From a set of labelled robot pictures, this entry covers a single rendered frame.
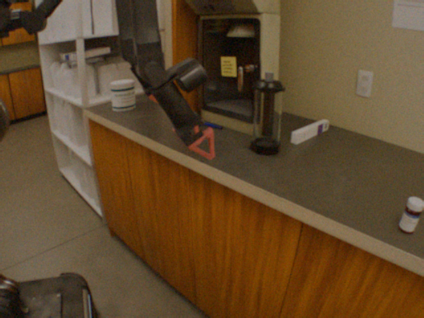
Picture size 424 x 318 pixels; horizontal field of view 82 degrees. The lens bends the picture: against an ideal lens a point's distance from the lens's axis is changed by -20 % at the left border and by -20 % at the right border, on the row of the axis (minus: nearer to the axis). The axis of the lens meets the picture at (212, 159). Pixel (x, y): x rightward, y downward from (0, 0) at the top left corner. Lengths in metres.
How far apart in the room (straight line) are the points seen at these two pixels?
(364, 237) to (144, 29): 0.66
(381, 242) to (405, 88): 0.78
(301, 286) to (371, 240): 0.33
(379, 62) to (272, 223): 0.83
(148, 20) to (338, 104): 1.01
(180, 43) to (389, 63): 0.89
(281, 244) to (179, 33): 0.90
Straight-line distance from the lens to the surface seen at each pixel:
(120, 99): 1.56
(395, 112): 1.34
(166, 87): 0.66
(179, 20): 1.28
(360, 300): 0.87
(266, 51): 1.09
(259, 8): 1.05
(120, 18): 1.14
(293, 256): 0.89
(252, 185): 0.82
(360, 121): 1.40
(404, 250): 0.70
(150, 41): 0.64
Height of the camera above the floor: 1.34
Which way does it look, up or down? 25 degrees down
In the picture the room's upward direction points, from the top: straight up
